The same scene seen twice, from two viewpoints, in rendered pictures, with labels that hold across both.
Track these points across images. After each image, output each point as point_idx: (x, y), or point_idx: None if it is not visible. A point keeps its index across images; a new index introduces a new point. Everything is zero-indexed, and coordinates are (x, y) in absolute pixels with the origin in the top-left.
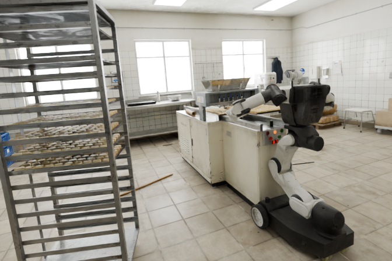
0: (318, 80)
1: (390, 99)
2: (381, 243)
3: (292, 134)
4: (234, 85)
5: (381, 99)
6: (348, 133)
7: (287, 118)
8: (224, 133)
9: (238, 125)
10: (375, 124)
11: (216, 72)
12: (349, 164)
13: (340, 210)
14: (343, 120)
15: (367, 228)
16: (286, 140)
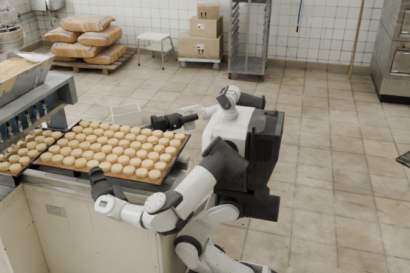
0: (263, 100)
1: (191, 21)
2: (306, 269)
3: (234, 203)
4: (23, 85)
5: (176, 17)
6: (151, 75)
7: (231, 184)
8: (36, 208)
9: (90, 197)
10: (179, 56)
11: None
12: (193, 142)
13: (242, 237)
14: (129, 49)
15: (283, 253)
16: (224, 214)
